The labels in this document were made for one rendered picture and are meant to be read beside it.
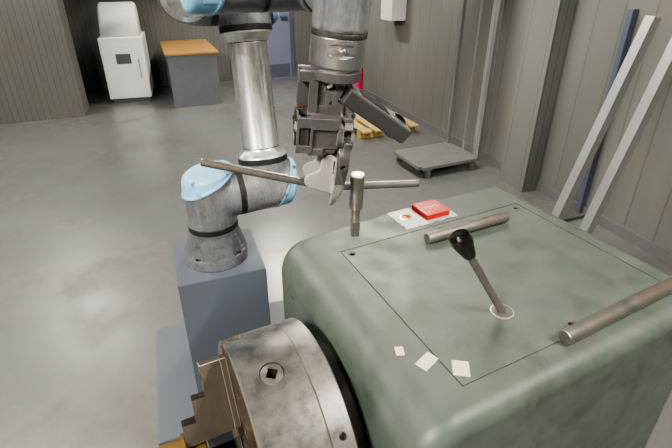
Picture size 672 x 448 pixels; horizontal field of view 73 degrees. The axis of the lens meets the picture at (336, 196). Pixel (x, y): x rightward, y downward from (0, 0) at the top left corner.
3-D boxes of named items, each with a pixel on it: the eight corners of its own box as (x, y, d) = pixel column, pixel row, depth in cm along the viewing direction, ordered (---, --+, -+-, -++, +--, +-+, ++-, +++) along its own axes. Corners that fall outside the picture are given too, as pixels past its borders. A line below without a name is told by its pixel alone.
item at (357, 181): (360, 230, 77) (363, 170, 71) (362, 238, 75) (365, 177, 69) (347, 231, 77) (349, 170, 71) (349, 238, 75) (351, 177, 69)
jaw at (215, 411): (255, 411, 73) (238, 338, 74) (262, 419, 69) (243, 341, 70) (185, 439, 69) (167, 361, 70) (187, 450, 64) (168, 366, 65)
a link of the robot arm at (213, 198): (182, 214, 110) (173, 162, 104) (236, 203, 116) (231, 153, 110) (191, 237, 101) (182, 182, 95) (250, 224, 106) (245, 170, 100)
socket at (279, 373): (257, 394, 63) (256, 382, 61) (262, 373, 65) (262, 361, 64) (281, 397, 62) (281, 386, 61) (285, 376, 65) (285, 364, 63)
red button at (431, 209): (432, 206, 104) (433, 198, 103) (449, 217, 99) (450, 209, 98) (410, 211, 101) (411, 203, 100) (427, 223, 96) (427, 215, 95)
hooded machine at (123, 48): (113, 93, 715) (93, 0, 656) (154, 90, 735) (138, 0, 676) (111, 105, 653) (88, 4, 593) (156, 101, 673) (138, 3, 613)
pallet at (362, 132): (419, 134, 536) (420, 125, 531) (359, 141, 512) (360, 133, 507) (378, 109, 630) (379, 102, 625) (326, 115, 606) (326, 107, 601)
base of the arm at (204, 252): (183, 244, 116) (177, 210, 112) (242, 234, 121) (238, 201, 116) (188, 278, 103) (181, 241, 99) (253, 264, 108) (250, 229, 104)
